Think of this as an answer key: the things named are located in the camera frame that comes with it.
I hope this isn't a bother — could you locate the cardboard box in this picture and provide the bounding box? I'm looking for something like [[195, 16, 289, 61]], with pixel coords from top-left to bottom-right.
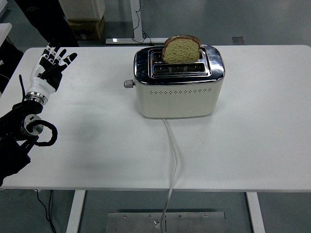
[[67, 17, 105, 41]]

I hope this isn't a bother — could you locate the thin black cable on frame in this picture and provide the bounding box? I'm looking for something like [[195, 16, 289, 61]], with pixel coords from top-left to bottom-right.
[[132, 0, 154, 46]]

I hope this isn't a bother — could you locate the white table leg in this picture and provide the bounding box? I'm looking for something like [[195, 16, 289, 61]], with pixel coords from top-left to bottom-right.
[[66, 190, 86, 233], [245, 191, 266, 233]]

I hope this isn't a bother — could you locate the white table frame with foot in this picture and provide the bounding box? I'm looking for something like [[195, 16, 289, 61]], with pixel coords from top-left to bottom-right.
[[105, 0, 169, 46]]

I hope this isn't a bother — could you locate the white container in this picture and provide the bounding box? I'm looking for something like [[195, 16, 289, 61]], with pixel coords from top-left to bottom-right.
[[58, 0, 106, 21]]

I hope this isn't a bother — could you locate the grey metal plate with screws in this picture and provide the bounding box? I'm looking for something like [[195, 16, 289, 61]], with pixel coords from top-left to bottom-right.
[[106, 212, 226, 233]]

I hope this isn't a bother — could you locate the cream toaster chrome top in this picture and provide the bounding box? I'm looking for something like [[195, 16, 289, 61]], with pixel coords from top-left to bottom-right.
[[133, 44, 225, 119]]

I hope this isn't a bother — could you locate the white side table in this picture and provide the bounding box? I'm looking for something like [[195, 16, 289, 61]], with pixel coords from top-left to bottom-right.
[[0, 23, 12, 47]]

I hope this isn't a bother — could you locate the white power cord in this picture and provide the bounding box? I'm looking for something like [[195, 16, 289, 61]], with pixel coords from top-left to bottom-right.
[[160, 118, 181, 230]]

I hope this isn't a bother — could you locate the black bag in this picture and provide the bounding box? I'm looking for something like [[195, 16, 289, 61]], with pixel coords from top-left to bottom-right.
[[0, 40, 24, 95]]

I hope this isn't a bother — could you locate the black floor cable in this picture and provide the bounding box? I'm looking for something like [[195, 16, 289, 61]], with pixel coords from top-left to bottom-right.
[[48, 190, 53, 228], [36, 190, 57, 233]]

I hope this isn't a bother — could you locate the brown bread slice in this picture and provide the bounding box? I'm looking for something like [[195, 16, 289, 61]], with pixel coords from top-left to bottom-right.
[[161, 34, 201, 65]]

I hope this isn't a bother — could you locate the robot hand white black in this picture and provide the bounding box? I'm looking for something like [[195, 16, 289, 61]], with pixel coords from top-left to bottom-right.
[[26, 38, 78, 96]]

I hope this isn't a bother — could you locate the person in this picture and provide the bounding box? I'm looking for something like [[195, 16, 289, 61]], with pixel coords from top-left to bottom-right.
[[14, 0, 80, 48]]

